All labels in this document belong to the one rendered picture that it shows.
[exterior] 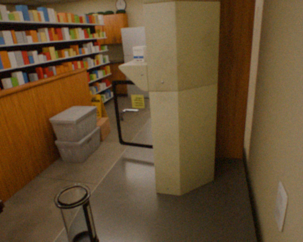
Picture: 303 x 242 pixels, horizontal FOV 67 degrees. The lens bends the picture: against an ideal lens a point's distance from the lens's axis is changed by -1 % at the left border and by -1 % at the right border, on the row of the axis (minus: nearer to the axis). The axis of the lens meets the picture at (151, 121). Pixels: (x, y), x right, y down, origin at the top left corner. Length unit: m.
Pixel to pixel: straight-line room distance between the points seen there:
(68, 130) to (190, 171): 2.38
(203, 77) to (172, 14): 0.26
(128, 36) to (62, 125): 3.51
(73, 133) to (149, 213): 2.33
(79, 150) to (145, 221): 2.40
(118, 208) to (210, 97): 0.60
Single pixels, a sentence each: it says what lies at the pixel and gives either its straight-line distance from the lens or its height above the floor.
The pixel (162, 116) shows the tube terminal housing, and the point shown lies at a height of 1.31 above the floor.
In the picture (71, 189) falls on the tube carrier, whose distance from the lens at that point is 0.82.
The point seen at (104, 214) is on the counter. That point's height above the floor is 0.94.
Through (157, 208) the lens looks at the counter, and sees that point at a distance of 1.01.
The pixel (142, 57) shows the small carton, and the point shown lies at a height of 1.53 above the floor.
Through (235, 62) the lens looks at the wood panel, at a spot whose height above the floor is 1.46.
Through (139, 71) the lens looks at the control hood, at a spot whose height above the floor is 1.49.
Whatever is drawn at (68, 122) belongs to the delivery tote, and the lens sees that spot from 3.12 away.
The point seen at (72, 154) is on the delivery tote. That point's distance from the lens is 3.36.
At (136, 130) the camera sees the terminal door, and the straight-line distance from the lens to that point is 1.33.
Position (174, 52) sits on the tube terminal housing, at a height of 1.55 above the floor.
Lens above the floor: 1.61
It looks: 21 degrees down
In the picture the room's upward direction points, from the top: 4 degrees counter-clockwise
